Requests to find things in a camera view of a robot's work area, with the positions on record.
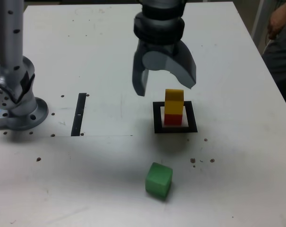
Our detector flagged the person's hand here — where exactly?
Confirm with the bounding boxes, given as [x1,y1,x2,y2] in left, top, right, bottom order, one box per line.
[267,6,286,40]

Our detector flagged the black tape strip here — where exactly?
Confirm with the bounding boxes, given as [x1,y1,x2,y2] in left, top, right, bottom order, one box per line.
[71,93,87,137]

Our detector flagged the yellow cube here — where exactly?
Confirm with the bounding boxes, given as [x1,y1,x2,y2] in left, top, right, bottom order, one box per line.
[164,88,184,116]

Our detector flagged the red cube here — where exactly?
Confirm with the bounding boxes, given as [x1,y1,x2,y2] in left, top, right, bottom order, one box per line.
[164,113,183,126]

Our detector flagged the black tape square outline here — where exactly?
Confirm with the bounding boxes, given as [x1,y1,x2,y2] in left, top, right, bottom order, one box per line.
[152,101,198,134]

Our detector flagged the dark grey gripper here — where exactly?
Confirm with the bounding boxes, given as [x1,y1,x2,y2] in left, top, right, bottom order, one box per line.
[132,39,197,97]

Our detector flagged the green cube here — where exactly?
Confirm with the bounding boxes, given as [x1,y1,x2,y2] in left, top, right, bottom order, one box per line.
[145,162,173,198]

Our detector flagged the person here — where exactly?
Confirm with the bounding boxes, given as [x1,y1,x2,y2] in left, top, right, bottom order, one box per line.
[262,14,286,119]

